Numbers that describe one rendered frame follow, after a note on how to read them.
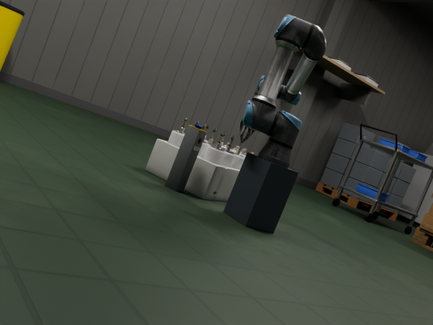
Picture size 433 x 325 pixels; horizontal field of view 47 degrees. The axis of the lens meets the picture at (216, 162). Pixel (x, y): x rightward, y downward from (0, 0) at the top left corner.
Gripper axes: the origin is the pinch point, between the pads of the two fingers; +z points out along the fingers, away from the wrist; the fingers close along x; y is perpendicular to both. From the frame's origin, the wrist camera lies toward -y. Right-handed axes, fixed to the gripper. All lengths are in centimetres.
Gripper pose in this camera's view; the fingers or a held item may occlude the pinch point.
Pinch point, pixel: (243, 138)
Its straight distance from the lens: 271.8
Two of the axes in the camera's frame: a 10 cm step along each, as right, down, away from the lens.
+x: 9.3, 3.6, 1.1
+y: 0.7, 1.1, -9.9
